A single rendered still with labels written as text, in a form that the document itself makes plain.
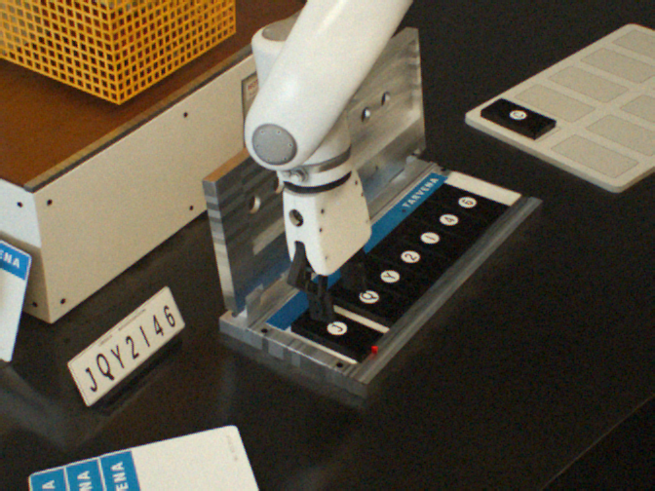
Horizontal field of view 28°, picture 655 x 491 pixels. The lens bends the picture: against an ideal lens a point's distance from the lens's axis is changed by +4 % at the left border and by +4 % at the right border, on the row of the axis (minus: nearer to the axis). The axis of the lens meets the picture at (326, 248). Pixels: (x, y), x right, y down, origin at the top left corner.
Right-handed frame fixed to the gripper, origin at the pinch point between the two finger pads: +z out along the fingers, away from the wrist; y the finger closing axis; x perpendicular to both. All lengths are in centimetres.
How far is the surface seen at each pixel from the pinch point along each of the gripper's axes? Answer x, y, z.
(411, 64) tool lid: 11.3, 38.0, -10.6
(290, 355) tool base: 4.4, -5.1, 6.4
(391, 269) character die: 1.8, 13.5, 5.1
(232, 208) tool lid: 10.6, -2.9, -10.7
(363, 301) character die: 1.2, 6.0, 5.1
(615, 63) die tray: 3, 80, 7
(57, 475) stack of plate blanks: 4.8, -38.5, -2.9
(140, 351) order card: 17.6, -14.9, 2.6
